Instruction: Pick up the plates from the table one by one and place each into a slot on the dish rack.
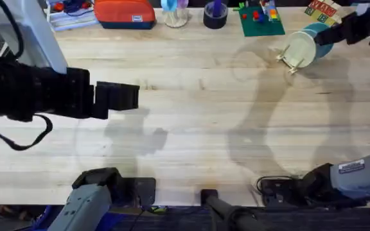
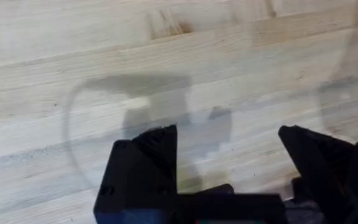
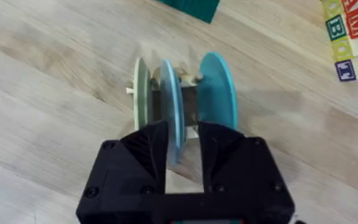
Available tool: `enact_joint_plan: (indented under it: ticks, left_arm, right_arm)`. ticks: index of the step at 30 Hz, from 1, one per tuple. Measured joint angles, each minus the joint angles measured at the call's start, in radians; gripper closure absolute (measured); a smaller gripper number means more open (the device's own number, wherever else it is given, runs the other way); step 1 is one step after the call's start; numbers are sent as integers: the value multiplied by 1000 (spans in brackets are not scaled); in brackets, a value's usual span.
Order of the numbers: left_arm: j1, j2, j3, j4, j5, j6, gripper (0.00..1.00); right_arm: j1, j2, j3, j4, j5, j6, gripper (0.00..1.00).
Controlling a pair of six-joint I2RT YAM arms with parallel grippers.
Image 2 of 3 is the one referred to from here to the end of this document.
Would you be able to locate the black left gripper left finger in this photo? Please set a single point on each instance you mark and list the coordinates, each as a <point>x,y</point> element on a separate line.
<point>141,174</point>

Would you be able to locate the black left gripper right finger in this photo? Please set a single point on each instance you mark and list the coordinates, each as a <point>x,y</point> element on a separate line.
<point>328,168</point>

